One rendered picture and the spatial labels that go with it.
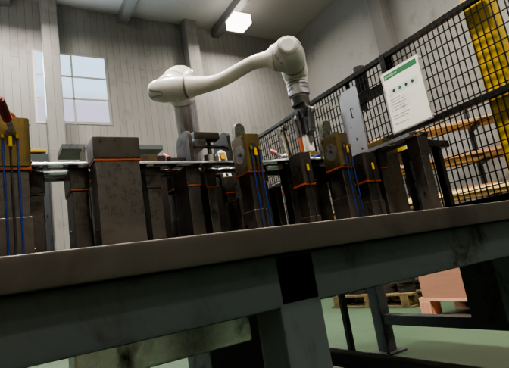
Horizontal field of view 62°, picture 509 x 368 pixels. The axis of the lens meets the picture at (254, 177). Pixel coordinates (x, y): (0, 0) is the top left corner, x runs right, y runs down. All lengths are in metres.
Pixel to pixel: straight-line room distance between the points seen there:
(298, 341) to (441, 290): 3.15
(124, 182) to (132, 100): 8.68
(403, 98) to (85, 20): 8.95
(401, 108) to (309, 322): 1.56
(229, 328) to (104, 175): 0.50
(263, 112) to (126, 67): 3.52
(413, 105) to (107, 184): 1.43
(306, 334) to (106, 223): 0.61
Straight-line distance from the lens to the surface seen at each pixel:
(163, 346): 0.87
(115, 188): 1.13
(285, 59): 1.64
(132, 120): 9.61
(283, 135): 1.89
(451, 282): 3.71
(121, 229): 1.12
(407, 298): 4.61
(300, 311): 0.69
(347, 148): 1.50
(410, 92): 2.11
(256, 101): 11.14
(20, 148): 1.10
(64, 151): 1.67
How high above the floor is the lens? 0.65
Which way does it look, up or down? 11 degrees up
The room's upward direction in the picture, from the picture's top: 9 degrees counter-clockwise
